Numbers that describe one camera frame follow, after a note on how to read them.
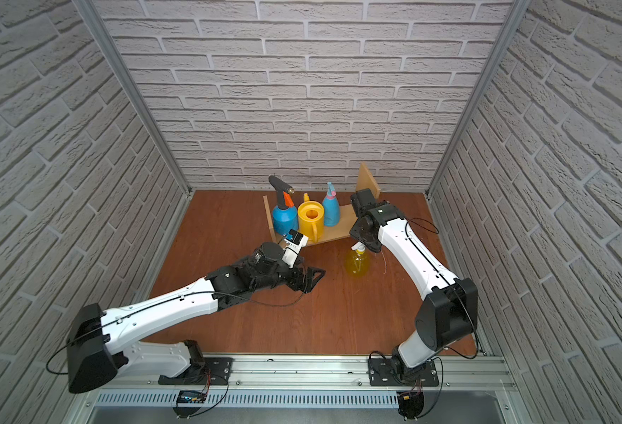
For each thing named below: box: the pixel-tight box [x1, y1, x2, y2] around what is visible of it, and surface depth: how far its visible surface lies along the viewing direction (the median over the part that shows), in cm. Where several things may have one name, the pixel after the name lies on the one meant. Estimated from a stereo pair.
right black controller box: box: [396, 390, 425, 420], surface depth 72 cm
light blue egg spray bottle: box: [322, 181, 341, 228], surface depth 93 cm
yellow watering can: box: [296, 192, 325, 244], surface depth 90 cm
